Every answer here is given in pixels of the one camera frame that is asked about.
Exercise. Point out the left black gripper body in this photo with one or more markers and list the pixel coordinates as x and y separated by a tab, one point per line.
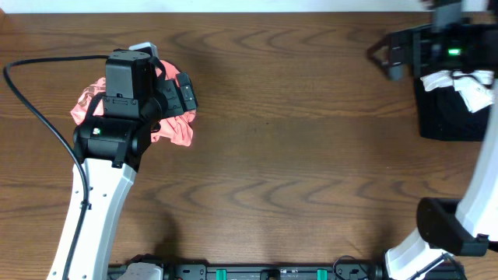
165	102

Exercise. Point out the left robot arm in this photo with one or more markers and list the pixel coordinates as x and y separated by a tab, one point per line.
101	182

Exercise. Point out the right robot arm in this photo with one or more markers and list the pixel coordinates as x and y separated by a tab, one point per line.
447	228

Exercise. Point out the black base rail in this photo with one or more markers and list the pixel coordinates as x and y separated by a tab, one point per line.
150	267

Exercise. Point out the pink printed t-shirt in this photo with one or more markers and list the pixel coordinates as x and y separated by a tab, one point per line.
133	138

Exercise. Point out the black fabric container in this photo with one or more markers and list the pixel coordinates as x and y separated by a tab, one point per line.
443	115

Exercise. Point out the white t-shirt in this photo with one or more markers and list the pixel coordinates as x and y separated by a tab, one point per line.
474	88

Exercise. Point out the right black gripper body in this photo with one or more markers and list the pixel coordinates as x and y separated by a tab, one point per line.
461	49

